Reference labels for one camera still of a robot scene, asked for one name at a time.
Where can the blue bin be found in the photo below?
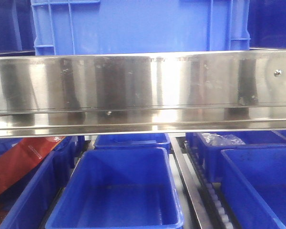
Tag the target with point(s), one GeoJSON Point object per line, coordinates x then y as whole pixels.
{"type": "Point", "coordinates": [123, 141]}
{"type": "Point", "coordinates": [254, 186]}
{"type": "Point", "coordinates": [25, 204]}
{"type": "Point", "coordinates": [119, 189]}
{"type": "Point", "coordinates": [210, 156]}

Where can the large blue crate upper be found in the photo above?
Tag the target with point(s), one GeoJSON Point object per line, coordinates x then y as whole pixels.
{"type": "Point", "coordinates": [66, 27]}

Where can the blue bin right rear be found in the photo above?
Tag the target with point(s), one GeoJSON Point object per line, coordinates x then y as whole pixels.
{"type": "Point", "coordinates": [210, 156]}

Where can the crumpled clear plastic bag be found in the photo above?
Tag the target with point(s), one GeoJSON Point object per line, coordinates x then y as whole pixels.
{"type": "Point", "coordinates": [222, 140]}

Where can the stainless steel shelf rack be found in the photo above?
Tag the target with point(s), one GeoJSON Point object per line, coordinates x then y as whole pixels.
{"type": "Point", "coordinates": [168, 92]}

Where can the blue bin centre front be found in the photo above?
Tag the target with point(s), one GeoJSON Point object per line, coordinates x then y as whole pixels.
{"type": "Point", "coordinates": [119, 189]}

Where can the red foil pouch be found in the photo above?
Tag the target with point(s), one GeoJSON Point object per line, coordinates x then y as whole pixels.
{"type": "Point", "coordinates": [24, 157]}

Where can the blue bin right front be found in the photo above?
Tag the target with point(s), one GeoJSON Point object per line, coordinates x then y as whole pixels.
{"type": "Point", "coordinates": [254, 186]}

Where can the blue bin left front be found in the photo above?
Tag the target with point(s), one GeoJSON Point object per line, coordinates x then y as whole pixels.
{"type": "Point", "coordinates": [25, 204]}

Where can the blue bin centre rear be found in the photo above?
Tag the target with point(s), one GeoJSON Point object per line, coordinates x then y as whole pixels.
{"type": "Point", "coordinates": [123, 141]}

